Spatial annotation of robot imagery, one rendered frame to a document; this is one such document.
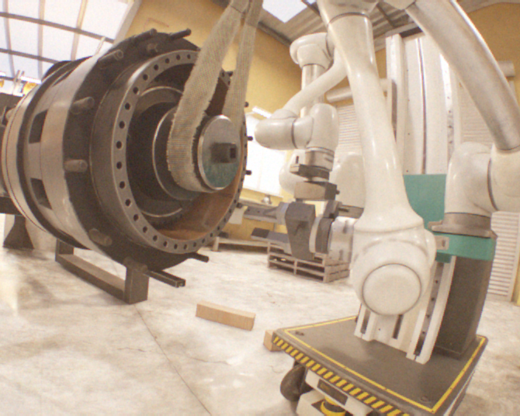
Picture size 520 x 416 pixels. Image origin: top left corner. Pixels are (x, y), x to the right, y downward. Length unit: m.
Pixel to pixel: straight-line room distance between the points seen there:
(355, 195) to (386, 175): 0.63
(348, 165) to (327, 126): 0.27
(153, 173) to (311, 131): 0.47
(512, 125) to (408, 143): 0.64
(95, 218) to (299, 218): 0.36
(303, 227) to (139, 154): 0.33
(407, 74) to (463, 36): 0.82
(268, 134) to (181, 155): 0.44
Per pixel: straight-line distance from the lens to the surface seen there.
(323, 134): 0.77
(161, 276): 0.56
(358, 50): 0.56
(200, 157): 0.45
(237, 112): 0.59
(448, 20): 0.56
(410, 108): 1.26
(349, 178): 1.00
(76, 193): 0.45
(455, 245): 0.78
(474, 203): 0.79
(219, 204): 0.67
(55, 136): 0.47
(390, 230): 0.34
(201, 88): 0.51
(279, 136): 0.83
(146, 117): 0.53
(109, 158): 0.41
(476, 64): 0.58
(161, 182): 0.50
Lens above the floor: 0.74
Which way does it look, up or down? 2 degrees up
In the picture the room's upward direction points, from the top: 10 degrees clockwise
